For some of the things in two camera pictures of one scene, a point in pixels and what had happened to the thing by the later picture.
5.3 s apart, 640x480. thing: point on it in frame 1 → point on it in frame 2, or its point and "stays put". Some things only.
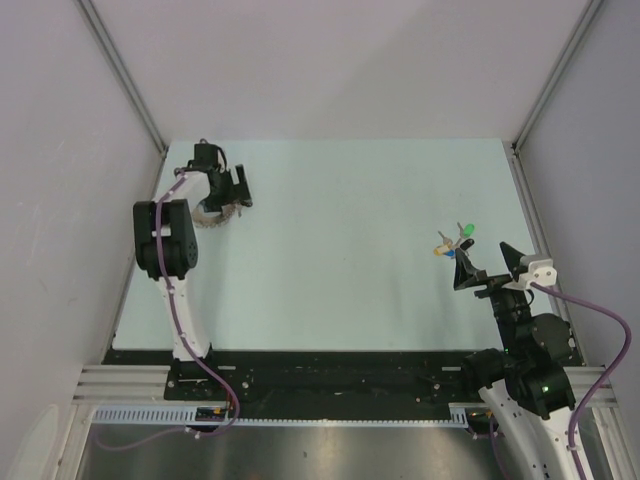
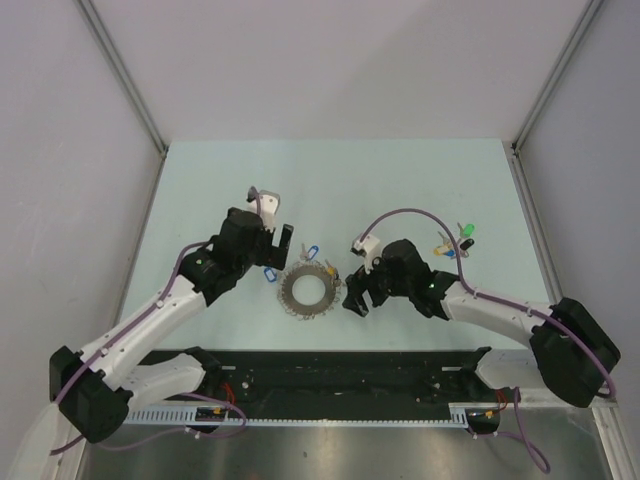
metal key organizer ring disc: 203,220 → 301,311
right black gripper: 465,274 → 354,300
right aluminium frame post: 592,7 stays put
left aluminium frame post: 92,17 stays put
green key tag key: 467,230 stays put
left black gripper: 236,193 → 272,255
